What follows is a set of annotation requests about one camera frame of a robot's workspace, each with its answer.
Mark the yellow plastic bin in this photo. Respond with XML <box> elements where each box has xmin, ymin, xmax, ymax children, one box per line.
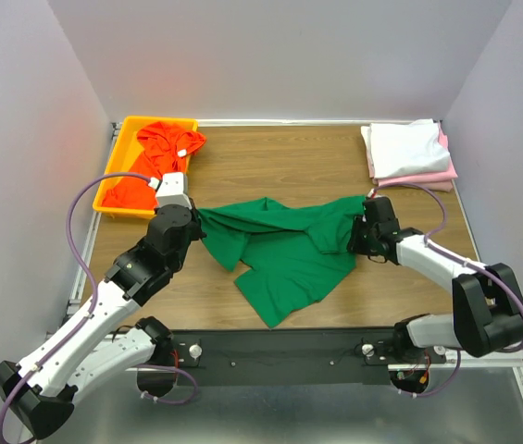
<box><xmin>92</xmin><ymin>115</ymin><xmax>200</xmax><ymax>220</ymax></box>

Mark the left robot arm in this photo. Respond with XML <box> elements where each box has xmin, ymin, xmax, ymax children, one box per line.
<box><xmin>0</xmin><ymin>204</ymin><xmax>205</xmax><ymax>442</ymax></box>

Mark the orange t shirt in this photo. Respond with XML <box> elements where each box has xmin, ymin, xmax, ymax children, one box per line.
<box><xmin>93</xmin><ymin>116</ymin><xmax>206</xmax><ymax>218</ymax></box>

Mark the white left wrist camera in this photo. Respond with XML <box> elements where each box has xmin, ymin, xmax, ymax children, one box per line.
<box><xmin>156</xmin><ymin>172</ymin><xmax>193</xmax><ymax>209</ymax></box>

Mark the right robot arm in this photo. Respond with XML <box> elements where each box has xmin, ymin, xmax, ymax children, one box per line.
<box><xmin>348</xmin><ymin>197</ymin><xmax>523</xmax><ymax>363</ymax></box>

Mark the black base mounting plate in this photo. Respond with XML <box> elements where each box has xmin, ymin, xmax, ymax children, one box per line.
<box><xmin>59</xmin><ymin>318</ymin><xmax>461</xmax><ymax>388</ymax></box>

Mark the pink folded t shirt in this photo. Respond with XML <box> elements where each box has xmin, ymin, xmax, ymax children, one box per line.
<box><xmin>360</xmin><ymin>126</ymin><xmax>457</xmax><ymax>192</ymax></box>

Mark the aluminium frame rail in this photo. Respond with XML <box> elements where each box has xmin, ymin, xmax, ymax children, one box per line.
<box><xmin>460</xmin><ymin>351</ymin><xmax>523</xmax><ymax>368</ymax></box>

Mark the green t shirt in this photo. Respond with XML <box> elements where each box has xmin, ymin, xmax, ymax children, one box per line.
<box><xmin>199</xmin><ymin>195</ymin><xmax>365</xmax><ymax>328</ymax></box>

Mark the white folded t shirt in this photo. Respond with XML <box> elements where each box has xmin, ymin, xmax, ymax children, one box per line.
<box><xmin>360</xmin><ymin>119</ymin><xmax>451</xmax><ymax>179</ymax></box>

